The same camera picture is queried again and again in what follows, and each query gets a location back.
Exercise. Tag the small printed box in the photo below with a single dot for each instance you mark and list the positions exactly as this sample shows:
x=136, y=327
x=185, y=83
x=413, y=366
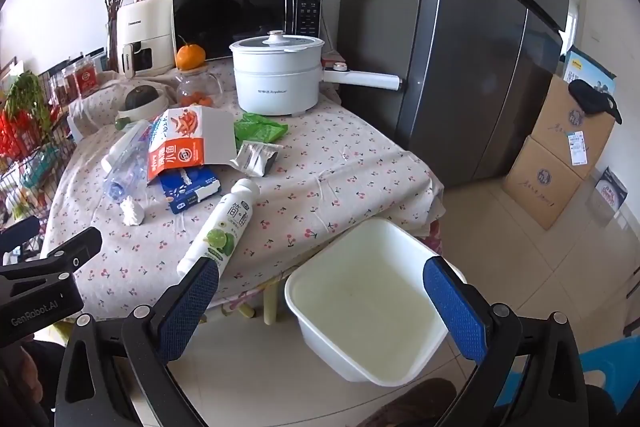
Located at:
x=611, y=189

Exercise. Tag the green snack packet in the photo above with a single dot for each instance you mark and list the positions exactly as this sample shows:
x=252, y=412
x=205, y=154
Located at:
x=257, y=127

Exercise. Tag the blue and white printed box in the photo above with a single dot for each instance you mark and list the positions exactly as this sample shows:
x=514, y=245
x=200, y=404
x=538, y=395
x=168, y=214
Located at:
x=592, y=69

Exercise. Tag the white pot lid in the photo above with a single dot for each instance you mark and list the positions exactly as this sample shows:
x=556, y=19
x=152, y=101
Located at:
x=277, y=42

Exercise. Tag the glass teapot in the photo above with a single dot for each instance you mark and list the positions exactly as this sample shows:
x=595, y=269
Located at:
x=197, y=89

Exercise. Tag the glass vase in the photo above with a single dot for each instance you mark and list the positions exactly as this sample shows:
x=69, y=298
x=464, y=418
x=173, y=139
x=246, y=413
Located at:
x=112, y=47

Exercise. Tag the cream table leg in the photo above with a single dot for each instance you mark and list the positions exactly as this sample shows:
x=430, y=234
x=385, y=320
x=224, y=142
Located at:
x=270, y=307

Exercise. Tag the small pink box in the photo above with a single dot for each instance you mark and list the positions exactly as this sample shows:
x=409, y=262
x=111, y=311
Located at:
x=334, y=58

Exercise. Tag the small orange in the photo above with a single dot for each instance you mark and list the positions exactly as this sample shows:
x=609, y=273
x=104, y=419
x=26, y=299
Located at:
x=187, y=98
x=204, y=99

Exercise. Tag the large cardboard box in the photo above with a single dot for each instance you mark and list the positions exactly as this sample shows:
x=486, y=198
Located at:
x=545, y=182
x=560, y=117

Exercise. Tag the dark green pumpkin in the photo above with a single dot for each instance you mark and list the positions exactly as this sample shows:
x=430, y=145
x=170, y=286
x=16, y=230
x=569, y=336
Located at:
x=141, y=97

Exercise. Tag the cream air fryer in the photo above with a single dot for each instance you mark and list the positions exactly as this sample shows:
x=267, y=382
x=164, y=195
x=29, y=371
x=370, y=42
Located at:
x=145, y=32

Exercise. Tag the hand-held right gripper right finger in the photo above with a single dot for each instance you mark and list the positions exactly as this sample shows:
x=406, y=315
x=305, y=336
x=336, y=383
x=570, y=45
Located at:
x=457, y=312

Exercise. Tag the large orange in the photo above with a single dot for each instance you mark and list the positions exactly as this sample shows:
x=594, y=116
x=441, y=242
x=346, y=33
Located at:
x=190, y=57

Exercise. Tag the cherry print tablecloth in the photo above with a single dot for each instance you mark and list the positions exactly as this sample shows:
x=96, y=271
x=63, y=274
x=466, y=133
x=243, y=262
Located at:
x=320, y=187

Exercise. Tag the silver foil packet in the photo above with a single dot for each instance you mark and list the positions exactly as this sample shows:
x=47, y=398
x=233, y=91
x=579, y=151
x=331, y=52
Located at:
x=257, y=157

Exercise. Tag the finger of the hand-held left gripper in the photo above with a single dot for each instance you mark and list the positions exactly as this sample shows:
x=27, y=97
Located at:
x=20, y=234
x=75, y=247

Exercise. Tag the white bottle lime label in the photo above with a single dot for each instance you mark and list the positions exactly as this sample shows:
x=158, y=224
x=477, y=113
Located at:
x=220, y=232

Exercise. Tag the clear plastic bottle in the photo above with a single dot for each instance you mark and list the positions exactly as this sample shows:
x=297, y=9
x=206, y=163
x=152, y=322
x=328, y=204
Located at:
x=127, y=157

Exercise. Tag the black cap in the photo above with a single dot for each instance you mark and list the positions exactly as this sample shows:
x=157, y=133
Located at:
x=592, y=99

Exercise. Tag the grey refrigerator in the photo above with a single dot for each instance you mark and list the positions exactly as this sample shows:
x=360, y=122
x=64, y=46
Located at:
x=465, y=47

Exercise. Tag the black microwave oven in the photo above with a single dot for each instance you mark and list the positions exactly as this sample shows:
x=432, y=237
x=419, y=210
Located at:
x=235, y=19

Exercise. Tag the white electric cooking pot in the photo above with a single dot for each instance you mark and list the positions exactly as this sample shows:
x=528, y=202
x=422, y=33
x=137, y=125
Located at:
x=275, y=82

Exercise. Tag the blue carton box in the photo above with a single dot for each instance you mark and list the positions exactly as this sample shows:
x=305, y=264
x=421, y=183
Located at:
x=192, y=192

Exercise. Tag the orange and white carton box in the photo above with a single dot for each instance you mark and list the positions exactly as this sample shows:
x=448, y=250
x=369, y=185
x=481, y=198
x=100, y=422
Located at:
x=190, y=137

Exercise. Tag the crumpled white tissue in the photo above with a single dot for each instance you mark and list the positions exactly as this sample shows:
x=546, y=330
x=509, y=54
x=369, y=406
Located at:
x=132, y=212

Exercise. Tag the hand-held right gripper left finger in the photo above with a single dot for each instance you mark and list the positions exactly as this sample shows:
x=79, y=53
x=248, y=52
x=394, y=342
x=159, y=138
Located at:
x=192, y=307

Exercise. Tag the white plastic bin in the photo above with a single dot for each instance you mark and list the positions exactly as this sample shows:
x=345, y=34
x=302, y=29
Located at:
x=365, y=307

